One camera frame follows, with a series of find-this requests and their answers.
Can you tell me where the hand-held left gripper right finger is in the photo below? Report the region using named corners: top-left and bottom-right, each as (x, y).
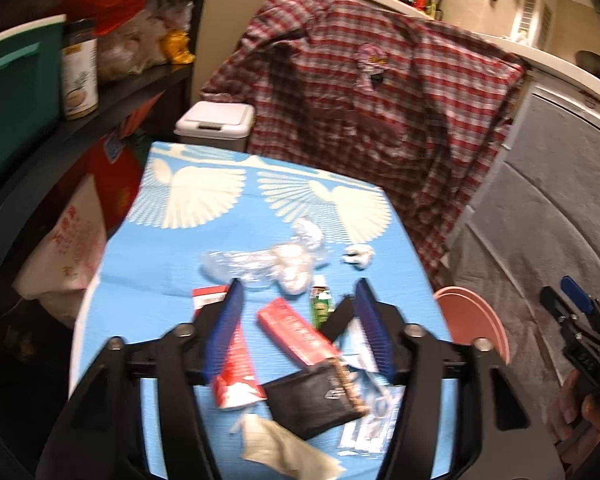
top-left (320, 279), bottom-right (566, 480)

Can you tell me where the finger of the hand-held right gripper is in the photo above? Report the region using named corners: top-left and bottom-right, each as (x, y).
top-left (539, 286), bottom-right (581, 330)
top-left (560, 276), bottom-right (600, 336)

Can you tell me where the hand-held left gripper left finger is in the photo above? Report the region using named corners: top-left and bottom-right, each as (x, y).
top-left (35, 277), bottom-right (246, 480)

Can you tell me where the red and white tube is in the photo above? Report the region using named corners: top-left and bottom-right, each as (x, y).
top-left (211, 322), bottom-right (268, 411)

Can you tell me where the long red box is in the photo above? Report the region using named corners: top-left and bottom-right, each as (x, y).
top-left (256, 297), bottom-right (342, 367)

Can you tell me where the pink round bin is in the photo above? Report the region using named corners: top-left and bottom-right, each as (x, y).
top-left (432, 286), bottom-right (511, 366)

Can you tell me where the clear plastic wrap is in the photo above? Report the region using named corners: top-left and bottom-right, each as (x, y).
top-left (200, 217), bottom-right (338, 296)

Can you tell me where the black packet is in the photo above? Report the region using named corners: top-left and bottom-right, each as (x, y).
top-left (262, 357), bottom-right (371, 442)

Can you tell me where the person's right hand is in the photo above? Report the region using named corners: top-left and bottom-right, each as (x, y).
top-left (550, 370), bottom-right (600, 452)

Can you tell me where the small red card box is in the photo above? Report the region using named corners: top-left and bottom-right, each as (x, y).
top-left (191, 285), bottom-right (231, 318)

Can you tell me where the small green bottle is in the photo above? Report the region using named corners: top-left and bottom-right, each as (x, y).
top-left (308, 276), bottom-right (333, 330)

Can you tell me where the crumpled white tissue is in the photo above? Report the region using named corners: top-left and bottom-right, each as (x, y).
top-left (341, 244), bottom-right (376, 268)

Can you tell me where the blue wing-print tablecloth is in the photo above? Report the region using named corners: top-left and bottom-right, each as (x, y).
top-left (70, 140), bottom-right (463, 480)

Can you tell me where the clear plastic wrapper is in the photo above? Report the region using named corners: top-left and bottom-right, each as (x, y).
top-left (337, 355), bottom-right (406, 456)

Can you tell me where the crumpled beige paper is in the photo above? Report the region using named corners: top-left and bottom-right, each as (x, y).
top-left (230, 412), bottom-right (343, 480)

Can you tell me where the white bag with red print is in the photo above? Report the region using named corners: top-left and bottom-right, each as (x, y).
top-left (12, 175), bottom-right (108, 331)

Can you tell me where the red carton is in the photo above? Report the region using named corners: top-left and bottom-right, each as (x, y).
top-left (77, 130), bottom-right (143, 241)

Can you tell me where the red plaid shirt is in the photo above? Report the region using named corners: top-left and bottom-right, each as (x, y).
top-left (200, 0), bottom-right (528, 291)

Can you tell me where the white lidded bin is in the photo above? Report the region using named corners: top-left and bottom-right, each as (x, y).
top-left (173, 101), bottom-right (256, 153)

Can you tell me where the black shelf rack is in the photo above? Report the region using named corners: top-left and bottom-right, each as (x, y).
top-left (0, 0), bottom-right (216, 401)

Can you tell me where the yellow snack bag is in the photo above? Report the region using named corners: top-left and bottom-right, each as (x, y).
top-left (161, 27), bottom-right (196, 65)

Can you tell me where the labelled seasoning jar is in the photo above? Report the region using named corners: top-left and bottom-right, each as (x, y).
top-left (60, 19), bottom-right (100, 122)

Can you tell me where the clear plastic food bag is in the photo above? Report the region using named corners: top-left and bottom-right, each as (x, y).
top-left (97, 0), bottom-right (193, 83)

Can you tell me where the green storage box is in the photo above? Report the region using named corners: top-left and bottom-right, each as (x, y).
top-left (0, 14), bottom-right (67, 186)

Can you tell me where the red plastic bag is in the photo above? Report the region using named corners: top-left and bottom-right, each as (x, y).
top-left (62, 0), bottom-right (156, 36)

